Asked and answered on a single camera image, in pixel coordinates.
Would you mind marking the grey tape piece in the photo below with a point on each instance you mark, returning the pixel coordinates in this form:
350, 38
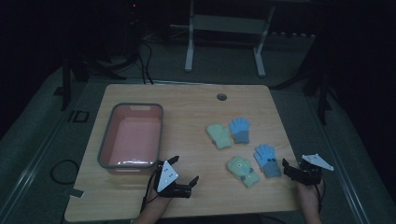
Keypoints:
73, 193

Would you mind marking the person's left hand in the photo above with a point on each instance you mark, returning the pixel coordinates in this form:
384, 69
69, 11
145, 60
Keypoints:
158, 198

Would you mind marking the person's right hand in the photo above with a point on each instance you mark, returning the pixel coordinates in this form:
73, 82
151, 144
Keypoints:
309, 194

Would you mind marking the pink basin with grey rim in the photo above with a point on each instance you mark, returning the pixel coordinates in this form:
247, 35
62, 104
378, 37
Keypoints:
132, 138

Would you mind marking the plain green glove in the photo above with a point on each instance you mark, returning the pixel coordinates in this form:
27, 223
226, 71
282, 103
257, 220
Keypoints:
219, 136

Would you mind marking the black tripod stand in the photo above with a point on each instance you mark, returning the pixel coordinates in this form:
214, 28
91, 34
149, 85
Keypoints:
67, 84
322, 99

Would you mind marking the white metal desk frame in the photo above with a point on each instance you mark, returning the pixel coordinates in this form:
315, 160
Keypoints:
229, 25

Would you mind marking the blue glove with face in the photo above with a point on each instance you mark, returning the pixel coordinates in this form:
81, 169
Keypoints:
267, 161

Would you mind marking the plain blue glove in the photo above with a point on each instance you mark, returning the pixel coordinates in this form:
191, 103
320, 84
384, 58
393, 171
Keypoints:
240, 130

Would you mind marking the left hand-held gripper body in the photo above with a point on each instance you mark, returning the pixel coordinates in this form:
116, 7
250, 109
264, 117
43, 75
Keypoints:
166, 177

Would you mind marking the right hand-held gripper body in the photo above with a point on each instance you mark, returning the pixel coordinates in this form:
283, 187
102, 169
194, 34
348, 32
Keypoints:
311, 169

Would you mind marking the green glove with face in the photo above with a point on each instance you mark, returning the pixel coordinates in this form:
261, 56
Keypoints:
243, 171

